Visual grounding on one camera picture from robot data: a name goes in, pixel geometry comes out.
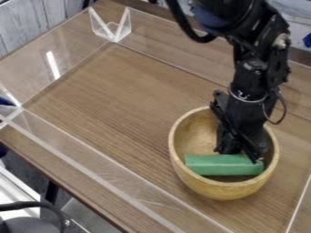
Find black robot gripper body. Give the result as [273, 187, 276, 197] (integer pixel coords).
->
[209, 89, 281, 149]

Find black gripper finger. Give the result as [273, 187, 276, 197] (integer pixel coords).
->
[248, 143, 269, 163]
[214, 123, 244, 155]

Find green rectangular block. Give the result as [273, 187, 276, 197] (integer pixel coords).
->
[185, 154, 265, 176]

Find brown wooden bowl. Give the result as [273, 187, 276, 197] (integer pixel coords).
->
[169, 106, 280, 200]

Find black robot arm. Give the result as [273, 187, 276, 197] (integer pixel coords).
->
[166, 0, 292, 162]

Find black table leg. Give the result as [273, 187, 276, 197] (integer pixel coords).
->
[46, 181, 61, 204]

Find blue object at left edge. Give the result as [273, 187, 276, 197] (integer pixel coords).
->
[0, 97, 15, 106]

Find clear acrylic corner bracket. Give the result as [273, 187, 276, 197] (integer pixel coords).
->
[89, 7, 131, 43]

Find black cable loop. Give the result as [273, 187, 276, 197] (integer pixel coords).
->
[0, 200, 71, 233]

